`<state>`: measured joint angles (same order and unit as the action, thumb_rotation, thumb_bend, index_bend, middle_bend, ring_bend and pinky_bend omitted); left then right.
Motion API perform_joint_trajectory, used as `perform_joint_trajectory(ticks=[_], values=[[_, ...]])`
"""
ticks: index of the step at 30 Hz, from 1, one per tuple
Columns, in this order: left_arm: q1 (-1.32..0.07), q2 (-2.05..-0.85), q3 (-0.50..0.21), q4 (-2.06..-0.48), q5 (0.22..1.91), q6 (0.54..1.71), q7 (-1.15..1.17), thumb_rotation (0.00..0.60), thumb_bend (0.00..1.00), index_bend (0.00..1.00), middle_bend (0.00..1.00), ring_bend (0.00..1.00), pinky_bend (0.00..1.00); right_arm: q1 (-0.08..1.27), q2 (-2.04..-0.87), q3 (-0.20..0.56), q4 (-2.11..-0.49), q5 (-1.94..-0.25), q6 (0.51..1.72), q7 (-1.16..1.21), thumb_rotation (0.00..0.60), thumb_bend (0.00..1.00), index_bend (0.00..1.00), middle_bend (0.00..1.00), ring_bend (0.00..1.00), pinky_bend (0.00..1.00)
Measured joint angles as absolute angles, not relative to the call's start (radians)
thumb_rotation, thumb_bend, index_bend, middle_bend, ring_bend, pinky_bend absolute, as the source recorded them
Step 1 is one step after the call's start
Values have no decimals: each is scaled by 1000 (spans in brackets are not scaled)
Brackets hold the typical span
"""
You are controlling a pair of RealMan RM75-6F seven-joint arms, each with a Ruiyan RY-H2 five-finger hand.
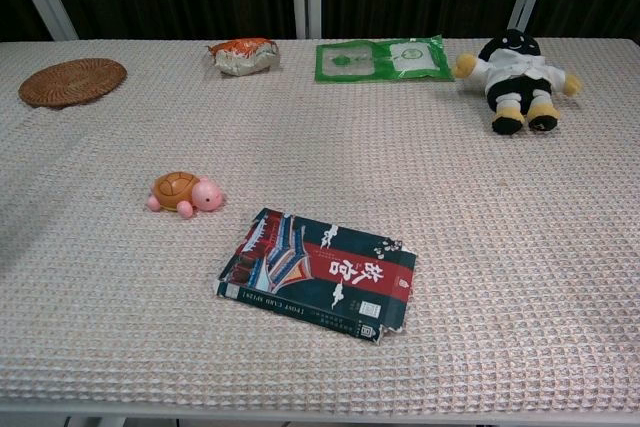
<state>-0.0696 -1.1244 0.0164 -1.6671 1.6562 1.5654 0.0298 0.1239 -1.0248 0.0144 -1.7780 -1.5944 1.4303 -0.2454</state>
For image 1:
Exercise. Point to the green clear plastic pouch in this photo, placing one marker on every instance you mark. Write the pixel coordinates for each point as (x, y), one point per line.
(380, 64)

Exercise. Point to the round woven rattan coaster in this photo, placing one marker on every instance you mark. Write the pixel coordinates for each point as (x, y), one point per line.
(72, 81)

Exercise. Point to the beige waffle weave tablecloth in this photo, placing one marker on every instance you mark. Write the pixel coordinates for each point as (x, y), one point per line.
(450, 222)

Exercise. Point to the dark blue snack packet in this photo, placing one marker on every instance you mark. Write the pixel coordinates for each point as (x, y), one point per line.
(320, 272)

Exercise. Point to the black plush doll white shirt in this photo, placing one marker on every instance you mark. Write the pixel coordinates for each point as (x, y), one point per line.
(515, 77)

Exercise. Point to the small orange pink toy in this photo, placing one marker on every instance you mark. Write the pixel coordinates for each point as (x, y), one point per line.
(175, 189)

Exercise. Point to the orange silver snack bag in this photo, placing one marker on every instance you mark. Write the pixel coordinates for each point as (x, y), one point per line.
(245, 59)

